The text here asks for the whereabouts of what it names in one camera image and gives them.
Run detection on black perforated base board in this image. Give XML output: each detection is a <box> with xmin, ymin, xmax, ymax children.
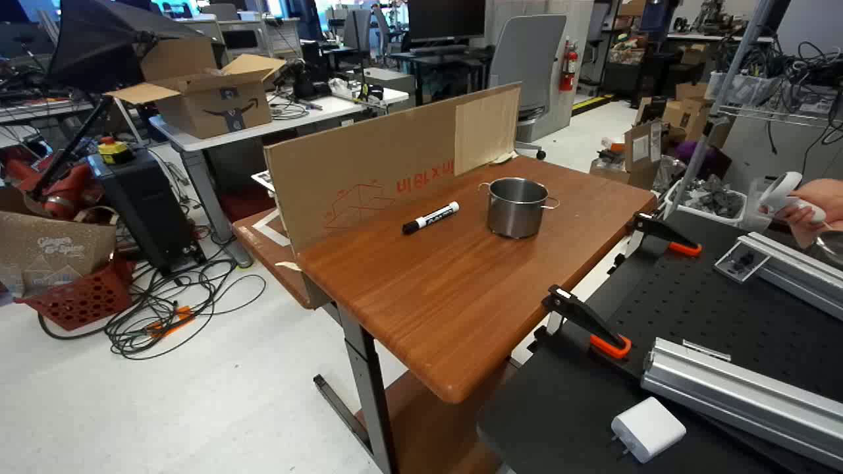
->
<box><xmin>478</xmin><ymin>209</ymin><xmax>843</xmax><ymax>474</ymax></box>

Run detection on black tripod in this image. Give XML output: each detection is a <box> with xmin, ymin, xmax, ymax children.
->
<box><xmin>34</xmin><ymin>90</ymin><xmax>147</xmax><ymax>200</ymax></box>

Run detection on red plastic basket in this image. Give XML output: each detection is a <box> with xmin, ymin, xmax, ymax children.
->
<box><xmin>15</xmin><ymin>258</ymin><xmax>141</xmax><ymax>334</ymax></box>

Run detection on yellow red emergency stop button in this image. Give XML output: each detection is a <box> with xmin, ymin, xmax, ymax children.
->
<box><xmin>93</xmin><ymin>134</ymin><xmax>135</xmax><ymax>169</ymax></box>

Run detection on black monitor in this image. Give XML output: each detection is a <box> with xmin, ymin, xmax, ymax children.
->
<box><xmin>407</xmin><ymin>0</ymin><xmax>487</xmax><ymax>43</ymax></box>

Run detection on brown paper bag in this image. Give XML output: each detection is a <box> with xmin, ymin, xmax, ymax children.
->
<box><xmin>0</xmin><ymin>209</ymin><xmax>120</xmax><ymax>301</ymax></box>

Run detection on black white dry-erase marker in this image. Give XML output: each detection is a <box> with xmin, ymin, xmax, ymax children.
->
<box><xmin>400</xmin><ymin>200</ymin><xmax>461</xmax><ymax>237</ymax></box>

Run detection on red fire extinguisher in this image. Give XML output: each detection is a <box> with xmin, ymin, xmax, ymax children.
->
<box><xmin>557</xmin><ymin>39</ymin><xmax>582</xmax><ymax>96</ymax></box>

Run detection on silver aluminium extrusion bar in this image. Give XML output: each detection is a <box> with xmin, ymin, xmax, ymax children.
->
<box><xmin>711</xmin><ymin>230</ymin><xmax>843</xmax><ymax>323</ymax></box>
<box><xmin>641</xmin><ymin>338</ymin><xmax>843</xmax><ymax>471</ymax></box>

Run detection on black cabinet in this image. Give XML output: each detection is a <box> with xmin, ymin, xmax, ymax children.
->
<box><xmin>87</xmin><ymin>148</ymin><xmax>199</xmax><ymax>275</ymax></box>

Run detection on black orange spring clamp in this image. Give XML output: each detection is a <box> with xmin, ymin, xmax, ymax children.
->
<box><xmin>632</xmin><ymin>212</ymin><xmax>706</xmax><ymax>262</ymax></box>
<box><xmin>541</xmin><ymin>285</ymin><xmax>635</xmax><ymax>363</ymax></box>

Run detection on white plastic bin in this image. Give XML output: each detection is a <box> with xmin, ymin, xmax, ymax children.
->
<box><xmin>667</xmin><ymin>179</ymin><xmax>752</xmax><ymax>230</ymax></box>

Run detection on stacked cardboard boxes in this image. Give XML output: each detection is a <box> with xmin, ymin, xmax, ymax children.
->
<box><xmin>635</xmin><ymin>81</ymin><xmax>733</xmax><ymax>193</ymax></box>

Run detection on white handheld controller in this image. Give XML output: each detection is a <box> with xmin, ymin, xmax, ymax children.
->
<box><xmin>747</xmin><ymin>169</ymin><xmax>828</xmax><ymax>231</ymax></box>

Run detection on grey metal table leg frame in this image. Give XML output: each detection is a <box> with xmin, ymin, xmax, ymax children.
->
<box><xmin>312</xmin><ymin>301</ymin><xmax>403</xmax><ymax>474</ymax></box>

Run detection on person hand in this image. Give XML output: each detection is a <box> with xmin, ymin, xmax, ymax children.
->
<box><xmin>782</xmin><ymin>177</ymin><xmax>843</xmax><ymax>252</ymax></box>

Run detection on white power adapter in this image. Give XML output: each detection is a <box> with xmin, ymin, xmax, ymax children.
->
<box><xmin>610</xmin><ymin>395</ymin><xmax>690</xmax><ymax>467</ymax></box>

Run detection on red machine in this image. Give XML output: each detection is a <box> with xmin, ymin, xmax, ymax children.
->
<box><xmin>4</xmin><ymin>148</ymin><xmax>108</xmax><ymax>221</ymax></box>

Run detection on open cardboard box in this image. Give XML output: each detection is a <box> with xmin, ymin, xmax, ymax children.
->
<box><xmin>102</xmin><ymin>35</ymin><xmax>291</xmax><ymax>140</ymax></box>

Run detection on orange power strip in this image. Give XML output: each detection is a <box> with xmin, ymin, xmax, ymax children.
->
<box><xmin>142</xmin><ymin>301</ymin><xmax>199</xmax><ymax>339</ymax></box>

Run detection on silver steel pot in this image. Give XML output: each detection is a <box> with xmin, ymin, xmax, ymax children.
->
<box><xmin>479</xmin><ymin>173</ymin><xmax>559</xmax><ymax>242</ymax></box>

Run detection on grey metal pole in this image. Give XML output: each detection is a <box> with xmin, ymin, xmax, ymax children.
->
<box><xmin>670</xmin><ymin>0</ymin><xmax>781</xmax><ymax>221</ymax></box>

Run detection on white grey desk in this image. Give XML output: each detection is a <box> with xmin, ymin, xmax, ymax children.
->
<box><xmin>145</xmin><ymin>85</ymin><xmax>417</xmax><ymax>251</ymax></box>

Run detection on black photo umbrella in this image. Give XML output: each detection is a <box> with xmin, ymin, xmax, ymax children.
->
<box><xmin>43</xmin><ymin>0</ymin><xmax>205</xmax><ymax>96</ymax></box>

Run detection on black floor cables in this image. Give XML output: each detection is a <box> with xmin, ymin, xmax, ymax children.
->
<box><xmin>34</xmin><ymin>252</ymin><xmax>268</xmax><ymax>363</ymax></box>

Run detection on brown cardboard panel red print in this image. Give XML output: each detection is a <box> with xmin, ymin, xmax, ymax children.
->
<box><xmin>262</xmin><ymin>81</ymin><xmax>524</xmax><ymax>258</ymax></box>

